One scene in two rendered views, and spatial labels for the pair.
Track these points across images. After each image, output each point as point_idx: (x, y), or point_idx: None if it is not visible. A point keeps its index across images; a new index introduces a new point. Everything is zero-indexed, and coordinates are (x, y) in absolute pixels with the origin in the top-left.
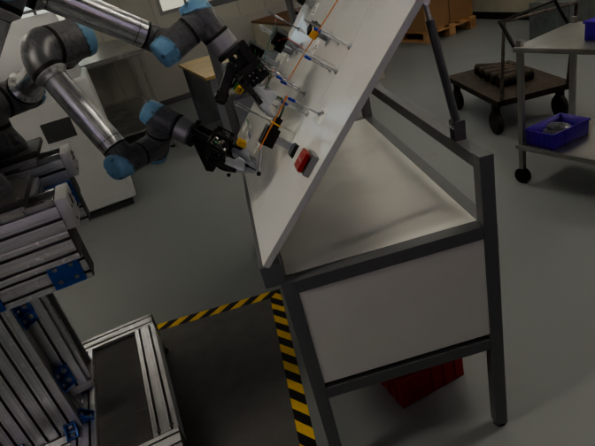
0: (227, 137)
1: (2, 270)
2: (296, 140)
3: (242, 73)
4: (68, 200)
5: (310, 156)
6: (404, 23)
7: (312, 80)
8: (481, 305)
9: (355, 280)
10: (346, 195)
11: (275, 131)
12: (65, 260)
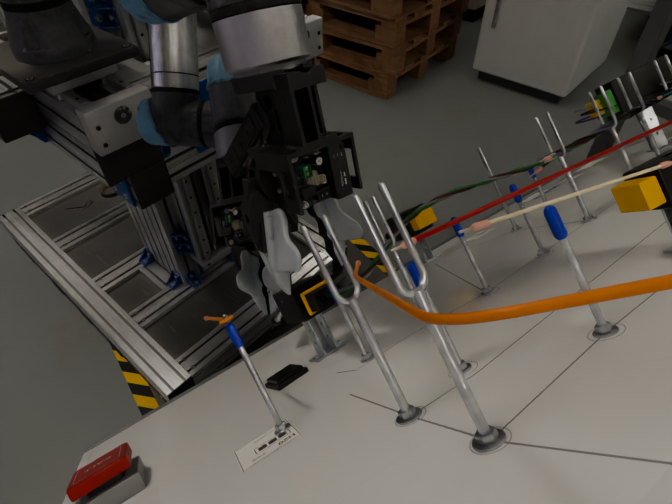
0: (246, 228)
1: (56, 136)
2: (321, 364)
3: (252, 155)
4: (91, 120)
5: (99, 492)
6: None
7: (513, 295)
8: None
9: None
10: None
11: (298, 311)
12: (98, 177)
